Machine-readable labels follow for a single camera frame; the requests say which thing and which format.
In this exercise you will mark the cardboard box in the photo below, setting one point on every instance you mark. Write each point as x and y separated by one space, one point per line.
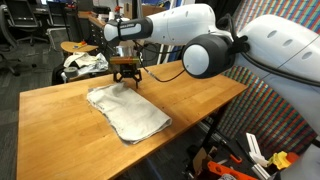
202 155

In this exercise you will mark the wooden workbench with drawers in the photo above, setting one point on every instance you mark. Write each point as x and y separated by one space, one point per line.
93 33

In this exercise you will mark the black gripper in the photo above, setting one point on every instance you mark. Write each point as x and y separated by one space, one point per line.
128 71

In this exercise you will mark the black office chair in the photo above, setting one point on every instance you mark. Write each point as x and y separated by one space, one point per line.
8 42

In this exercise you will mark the grey tape roll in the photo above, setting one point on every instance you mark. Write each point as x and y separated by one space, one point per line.
71 72

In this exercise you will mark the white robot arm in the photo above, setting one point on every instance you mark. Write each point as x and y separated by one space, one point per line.
282 53

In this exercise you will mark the crumpled white cloth on chair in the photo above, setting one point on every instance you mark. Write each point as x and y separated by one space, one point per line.
87 63

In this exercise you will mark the black table leg frame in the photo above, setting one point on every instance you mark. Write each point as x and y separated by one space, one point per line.
212 121

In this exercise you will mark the white cloth towel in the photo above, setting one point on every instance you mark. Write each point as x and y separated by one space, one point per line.
133 117

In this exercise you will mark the round wooden stool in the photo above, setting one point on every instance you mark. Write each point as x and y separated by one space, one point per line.
71 47

